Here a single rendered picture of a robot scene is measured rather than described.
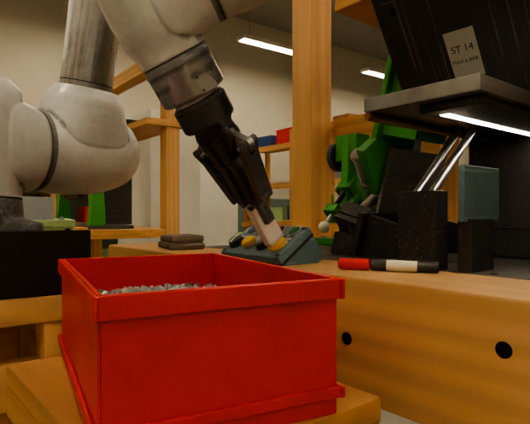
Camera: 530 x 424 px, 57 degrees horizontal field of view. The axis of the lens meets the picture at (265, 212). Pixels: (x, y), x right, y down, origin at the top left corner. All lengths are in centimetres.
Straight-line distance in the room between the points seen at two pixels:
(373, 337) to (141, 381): 31
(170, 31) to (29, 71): 737
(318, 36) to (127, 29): 106
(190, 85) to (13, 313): 43
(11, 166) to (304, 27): 104
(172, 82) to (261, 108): 902
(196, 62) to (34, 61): 741
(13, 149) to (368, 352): 65
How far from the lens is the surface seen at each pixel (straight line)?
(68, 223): 135
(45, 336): 85
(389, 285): 58
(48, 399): 54
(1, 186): 91
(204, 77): 64
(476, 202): 71
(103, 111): 100
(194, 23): 63
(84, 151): 98
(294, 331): 43
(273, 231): 73
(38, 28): 817
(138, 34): 63
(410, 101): 64
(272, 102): 982
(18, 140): 92
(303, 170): 155
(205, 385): 40
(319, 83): 159
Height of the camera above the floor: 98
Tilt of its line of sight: level
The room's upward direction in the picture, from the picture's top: straight up
